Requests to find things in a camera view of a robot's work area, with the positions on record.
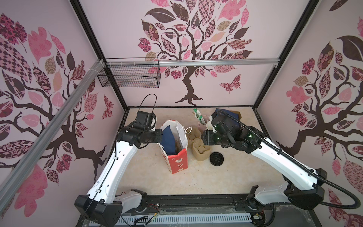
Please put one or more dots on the aluminium rail back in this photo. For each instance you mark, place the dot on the aluminium rail back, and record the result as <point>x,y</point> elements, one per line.
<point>195,62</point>

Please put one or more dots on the aluminium rail left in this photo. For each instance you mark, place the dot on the aluminium rail left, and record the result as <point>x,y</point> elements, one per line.
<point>21,171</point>

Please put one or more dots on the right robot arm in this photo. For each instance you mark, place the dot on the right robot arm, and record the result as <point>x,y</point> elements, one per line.
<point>303,185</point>

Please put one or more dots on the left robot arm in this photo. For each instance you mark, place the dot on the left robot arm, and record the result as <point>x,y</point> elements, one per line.
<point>101,204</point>

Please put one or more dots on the red and white paper bag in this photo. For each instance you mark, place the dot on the red and white paper bag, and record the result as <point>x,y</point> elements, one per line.
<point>179,162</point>

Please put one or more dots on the brown cardboard box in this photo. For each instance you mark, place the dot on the brown cardboard box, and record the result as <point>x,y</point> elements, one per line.
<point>239,114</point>

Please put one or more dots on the single dark blue napkin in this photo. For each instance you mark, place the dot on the single dark blue napkin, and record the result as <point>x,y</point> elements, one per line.
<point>168,141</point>

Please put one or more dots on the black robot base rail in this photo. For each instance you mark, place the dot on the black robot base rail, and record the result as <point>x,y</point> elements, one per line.
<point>173,203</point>

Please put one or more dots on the white slotted cable duct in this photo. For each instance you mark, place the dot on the white slotted cable duct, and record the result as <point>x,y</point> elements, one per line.
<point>183,220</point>

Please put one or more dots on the aluminium rail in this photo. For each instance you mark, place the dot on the aluminium rail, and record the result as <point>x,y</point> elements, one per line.
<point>21,171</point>
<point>195,62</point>

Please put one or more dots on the black wire basket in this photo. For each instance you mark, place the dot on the black wire basket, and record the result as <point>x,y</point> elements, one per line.
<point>133,72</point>

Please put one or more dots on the green wrapped straw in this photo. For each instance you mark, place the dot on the green wrapped straw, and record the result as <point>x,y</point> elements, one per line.
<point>199,116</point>

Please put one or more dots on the dark blue napkin stack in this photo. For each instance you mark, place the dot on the dark blue napkin stack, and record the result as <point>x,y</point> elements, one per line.
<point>231,113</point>

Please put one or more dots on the stack of paper cups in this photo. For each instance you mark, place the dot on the stack of paper cups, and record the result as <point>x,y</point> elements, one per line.
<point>209,126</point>

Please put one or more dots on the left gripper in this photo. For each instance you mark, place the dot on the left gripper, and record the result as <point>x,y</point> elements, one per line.
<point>157,139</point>

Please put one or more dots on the pink straw holder cup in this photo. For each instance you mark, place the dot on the pink straw holder cup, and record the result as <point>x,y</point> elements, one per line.
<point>202,128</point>

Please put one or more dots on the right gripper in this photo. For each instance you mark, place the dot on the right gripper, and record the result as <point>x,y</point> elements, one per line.
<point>205,137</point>

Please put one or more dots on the brown pulp cup carrier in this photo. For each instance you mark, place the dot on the brown pulp cup carrier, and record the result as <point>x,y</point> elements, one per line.
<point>200,151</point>

